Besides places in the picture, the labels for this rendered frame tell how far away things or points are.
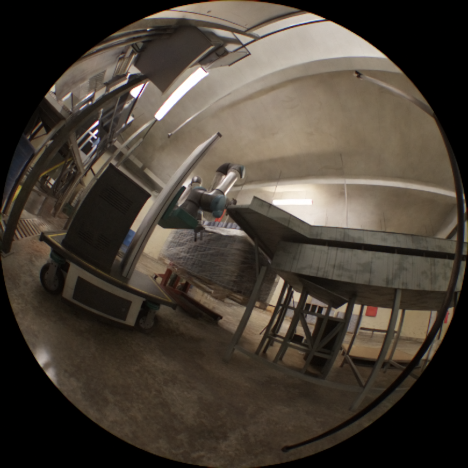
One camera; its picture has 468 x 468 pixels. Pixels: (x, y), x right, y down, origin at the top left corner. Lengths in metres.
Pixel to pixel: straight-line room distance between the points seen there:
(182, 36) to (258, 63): 3.29
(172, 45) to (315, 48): 3.39
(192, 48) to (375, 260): 1.74
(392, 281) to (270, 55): 4.38
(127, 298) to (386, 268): 1.51
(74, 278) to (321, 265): 1.41
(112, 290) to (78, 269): 0.22
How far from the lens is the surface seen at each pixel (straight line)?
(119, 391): 0.71
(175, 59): 1.29
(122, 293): 0.89
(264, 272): 1.13
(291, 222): 1.06
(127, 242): 8.72
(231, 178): 1.16
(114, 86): 1.99
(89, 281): 0.88
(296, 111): 4.45
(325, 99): 4.34
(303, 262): 1.06
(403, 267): 1.17
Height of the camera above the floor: 0.57
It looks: 19 degrees up
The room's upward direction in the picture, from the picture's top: 24 degrees clockwise
